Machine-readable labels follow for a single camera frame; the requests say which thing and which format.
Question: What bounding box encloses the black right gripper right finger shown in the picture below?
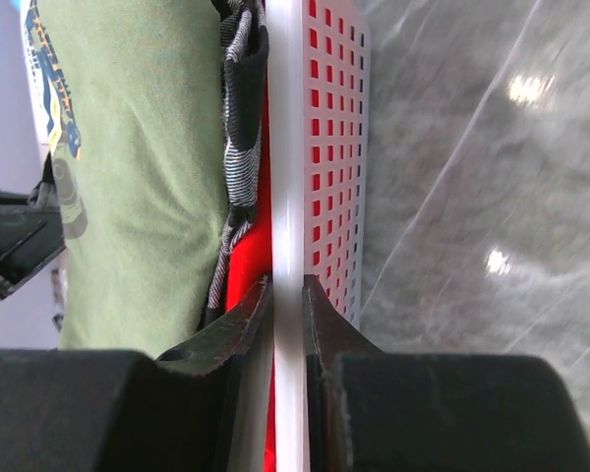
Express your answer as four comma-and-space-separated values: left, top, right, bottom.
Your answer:
302, 274, 382, 471

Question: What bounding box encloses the green printed t-shirt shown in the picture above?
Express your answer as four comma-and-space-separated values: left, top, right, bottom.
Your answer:
22, 1, 227, 356

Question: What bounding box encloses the white clothes basket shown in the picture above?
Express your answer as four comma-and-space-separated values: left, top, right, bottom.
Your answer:
245, 0, 373, 472

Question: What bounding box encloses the black grey striped garment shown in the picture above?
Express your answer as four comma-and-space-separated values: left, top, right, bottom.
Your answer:
203, 1, 269, 326

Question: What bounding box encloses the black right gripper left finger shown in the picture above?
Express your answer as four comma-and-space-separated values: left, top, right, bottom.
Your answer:
157, 275, 271, 471

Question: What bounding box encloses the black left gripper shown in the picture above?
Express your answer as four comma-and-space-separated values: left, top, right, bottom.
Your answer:
0, 183, 65, 300

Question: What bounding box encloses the red garment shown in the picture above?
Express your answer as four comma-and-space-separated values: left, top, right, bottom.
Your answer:
223, 83, 276, 472

